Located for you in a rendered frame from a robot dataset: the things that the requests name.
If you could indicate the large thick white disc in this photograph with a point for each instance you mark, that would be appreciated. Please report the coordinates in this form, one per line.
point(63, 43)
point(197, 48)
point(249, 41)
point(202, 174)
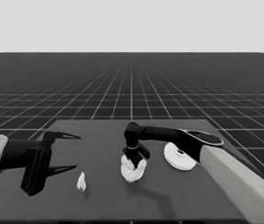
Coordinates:
point(175, 158)

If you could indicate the white round carrier with pins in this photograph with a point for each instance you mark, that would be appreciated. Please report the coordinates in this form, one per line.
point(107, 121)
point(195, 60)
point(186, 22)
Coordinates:
point(136, 177)

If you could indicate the small white T-shaped piece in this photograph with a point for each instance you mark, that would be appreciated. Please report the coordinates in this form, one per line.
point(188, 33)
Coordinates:
point(81, 184)

